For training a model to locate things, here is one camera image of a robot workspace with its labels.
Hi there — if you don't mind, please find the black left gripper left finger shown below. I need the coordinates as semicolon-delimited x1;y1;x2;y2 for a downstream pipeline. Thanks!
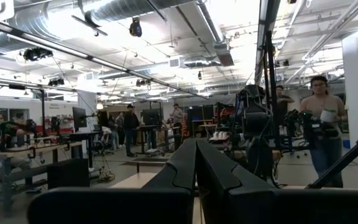
26;138;197;224

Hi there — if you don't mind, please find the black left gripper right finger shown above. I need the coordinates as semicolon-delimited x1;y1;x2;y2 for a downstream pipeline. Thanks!
196;138;358;224

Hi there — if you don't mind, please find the black monitor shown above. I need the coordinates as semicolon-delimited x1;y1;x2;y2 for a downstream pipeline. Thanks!
71;106;88;132
141;108;162;127

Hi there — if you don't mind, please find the black box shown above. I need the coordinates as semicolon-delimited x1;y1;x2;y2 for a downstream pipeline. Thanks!
46;158;91;190

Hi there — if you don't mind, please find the white cup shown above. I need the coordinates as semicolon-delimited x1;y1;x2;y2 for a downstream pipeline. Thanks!
319;108;337;123

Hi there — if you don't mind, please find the wooden workbench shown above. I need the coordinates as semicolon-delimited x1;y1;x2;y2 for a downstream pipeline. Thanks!
0;136;83;215

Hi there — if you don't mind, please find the black hanging spotlight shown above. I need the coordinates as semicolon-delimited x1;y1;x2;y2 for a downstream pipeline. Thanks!
128;17;144;38

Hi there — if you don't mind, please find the black vertical frame post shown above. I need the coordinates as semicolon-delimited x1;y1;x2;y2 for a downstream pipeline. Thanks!
255;0;281;150

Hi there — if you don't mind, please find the black ceiling camera cluster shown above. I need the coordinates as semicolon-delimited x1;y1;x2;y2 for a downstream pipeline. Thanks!
47;77;66;88
22;47;54;62

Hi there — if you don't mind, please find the silver ventilation duct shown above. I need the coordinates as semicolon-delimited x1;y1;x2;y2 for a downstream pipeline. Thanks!
0;0;198;57

